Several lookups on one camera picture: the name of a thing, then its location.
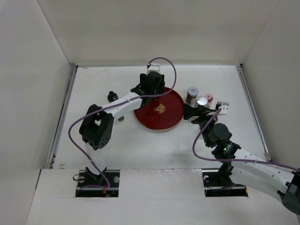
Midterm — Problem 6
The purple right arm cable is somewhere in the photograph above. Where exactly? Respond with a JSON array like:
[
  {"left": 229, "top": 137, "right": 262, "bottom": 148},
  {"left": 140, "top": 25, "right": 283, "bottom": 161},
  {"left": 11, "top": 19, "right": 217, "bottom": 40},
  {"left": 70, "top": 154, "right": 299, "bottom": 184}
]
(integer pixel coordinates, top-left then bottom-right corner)
[{"left": 192, "top": 109, "right": 300, "bottom": 173}]

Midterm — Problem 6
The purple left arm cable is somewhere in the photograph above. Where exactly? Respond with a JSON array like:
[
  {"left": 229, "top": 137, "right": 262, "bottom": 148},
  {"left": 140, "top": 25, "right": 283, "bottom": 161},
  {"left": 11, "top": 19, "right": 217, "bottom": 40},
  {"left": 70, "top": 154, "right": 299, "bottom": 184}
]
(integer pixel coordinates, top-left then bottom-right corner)
[{"left": 68, "top": 57, "right": 177, "bottom": 196}]

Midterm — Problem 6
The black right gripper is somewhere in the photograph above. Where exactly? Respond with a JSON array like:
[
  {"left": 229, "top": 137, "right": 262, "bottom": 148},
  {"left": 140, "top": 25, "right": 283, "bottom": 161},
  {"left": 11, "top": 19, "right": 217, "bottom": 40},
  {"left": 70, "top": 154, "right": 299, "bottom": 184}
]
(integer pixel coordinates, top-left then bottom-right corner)
[{"left": 183, "top": 103, "right": 218, "bottom": 147}]

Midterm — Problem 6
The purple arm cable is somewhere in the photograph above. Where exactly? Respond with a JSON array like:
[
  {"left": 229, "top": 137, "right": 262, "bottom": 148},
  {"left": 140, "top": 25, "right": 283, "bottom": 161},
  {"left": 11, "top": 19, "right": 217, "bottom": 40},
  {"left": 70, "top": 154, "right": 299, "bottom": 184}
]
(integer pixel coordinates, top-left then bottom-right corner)
[
  {"left": 192, "top": 109, "right": 300, "bottom": 173},
  {"left": 68, "top": 57, "right": 177, "bottom": 196}
]

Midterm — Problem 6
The white-lid dark sauce jar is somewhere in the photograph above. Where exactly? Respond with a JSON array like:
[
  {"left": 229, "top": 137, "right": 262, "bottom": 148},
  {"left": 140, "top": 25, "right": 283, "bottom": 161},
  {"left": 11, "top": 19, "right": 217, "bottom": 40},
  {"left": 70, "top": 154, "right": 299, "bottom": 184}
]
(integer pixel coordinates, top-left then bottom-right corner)
[{"left": 186, "top": 86, "right": 199, "bottom": 104}]

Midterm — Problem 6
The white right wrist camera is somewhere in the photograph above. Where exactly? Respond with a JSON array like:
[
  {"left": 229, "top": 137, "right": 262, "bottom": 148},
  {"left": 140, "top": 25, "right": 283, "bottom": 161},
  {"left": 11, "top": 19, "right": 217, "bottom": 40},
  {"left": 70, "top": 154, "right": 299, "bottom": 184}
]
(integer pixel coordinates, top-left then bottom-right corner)
[{"left": 215, "top": 101, "right": 229, "bottom": 115}]

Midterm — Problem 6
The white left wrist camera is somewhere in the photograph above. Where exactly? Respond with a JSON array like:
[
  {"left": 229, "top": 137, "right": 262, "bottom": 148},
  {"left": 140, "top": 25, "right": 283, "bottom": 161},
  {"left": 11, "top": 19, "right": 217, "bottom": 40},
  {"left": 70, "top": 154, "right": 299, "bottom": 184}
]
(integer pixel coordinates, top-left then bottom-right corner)
[{"left": 146, "top": 62, "right": 160, "bottom": 74}]

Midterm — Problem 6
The small black-lid spice jar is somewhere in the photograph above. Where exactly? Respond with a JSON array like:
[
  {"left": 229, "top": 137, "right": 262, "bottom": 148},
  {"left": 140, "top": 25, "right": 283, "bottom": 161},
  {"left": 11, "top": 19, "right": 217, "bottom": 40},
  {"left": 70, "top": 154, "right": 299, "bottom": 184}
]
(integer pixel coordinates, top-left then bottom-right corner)
[{"left": 118, "top": 116, "right": 125, "bottom": 122}]

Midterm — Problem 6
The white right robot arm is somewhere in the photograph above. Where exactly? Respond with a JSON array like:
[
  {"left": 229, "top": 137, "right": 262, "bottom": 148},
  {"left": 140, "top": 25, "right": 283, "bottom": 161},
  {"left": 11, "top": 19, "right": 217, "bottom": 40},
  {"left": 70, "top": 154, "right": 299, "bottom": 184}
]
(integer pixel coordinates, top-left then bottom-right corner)
[{"left": 183, "top": 102, "right": 300, "bottom": 215}]

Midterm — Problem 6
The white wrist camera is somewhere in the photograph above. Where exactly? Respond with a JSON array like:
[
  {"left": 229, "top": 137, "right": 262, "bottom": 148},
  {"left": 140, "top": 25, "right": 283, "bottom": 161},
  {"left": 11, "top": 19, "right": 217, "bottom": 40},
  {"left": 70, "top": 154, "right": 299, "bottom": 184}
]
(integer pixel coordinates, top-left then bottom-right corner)
[
  {"left": 146, "top": 62, "right": 160, "bottom": 74},
  {"left": 215, "top": 101, "right": 229, "bottom": 115}
]

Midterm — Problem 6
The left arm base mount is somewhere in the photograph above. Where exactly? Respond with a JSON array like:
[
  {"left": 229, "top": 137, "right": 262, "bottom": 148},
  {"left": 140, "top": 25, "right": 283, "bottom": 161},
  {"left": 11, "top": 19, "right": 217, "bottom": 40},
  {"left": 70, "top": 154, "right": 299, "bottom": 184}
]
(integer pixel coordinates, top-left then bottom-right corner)
[{"left": 73, "top": 167, "right": 120, "bottom": 198}]

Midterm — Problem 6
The round red lacquer tray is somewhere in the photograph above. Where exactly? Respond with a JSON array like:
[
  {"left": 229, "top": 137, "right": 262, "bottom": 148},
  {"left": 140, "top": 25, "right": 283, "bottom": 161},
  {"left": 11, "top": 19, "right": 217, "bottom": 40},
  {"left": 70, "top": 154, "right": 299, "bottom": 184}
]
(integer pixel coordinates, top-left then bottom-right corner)
[{"left": 134, "top": 90, "right": 184, "bottom": 131}]

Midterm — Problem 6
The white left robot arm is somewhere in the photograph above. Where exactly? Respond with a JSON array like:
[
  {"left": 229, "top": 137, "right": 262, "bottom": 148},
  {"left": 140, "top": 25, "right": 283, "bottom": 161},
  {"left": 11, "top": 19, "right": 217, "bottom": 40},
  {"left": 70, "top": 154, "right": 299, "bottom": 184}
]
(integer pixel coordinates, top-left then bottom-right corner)
[{"left": 79, "top": 71, "right": 165, "bottom": 150}]

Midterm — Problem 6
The black-cap white powder bottle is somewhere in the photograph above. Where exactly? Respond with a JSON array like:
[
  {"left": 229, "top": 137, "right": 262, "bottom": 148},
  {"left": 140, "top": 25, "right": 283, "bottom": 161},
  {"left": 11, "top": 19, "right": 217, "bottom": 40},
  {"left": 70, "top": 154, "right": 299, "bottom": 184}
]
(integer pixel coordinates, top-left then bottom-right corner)
[{"left": 107, "top": 91, "right": 119, "bottom": 103}]

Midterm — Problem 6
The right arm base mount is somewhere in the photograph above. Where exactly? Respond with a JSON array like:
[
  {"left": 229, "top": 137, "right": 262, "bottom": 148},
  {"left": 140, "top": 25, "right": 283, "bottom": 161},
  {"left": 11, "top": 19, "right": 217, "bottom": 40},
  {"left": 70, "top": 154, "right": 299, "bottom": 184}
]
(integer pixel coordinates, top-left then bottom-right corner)
[{"left": 202, "top": 168, "right": 248, "bottom": 197}]

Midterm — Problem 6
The pink-lid jar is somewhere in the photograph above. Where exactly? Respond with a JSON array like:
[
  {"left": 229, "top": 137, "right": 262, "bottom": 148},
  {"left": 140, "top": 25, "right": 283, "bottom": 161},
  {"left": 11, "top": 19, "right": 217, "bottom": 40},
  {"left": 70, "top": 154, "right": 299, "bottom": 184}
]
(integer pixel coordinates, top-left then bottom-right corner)
[{"left": 205, "top": 94, "right": 213, "bottom": 108}]

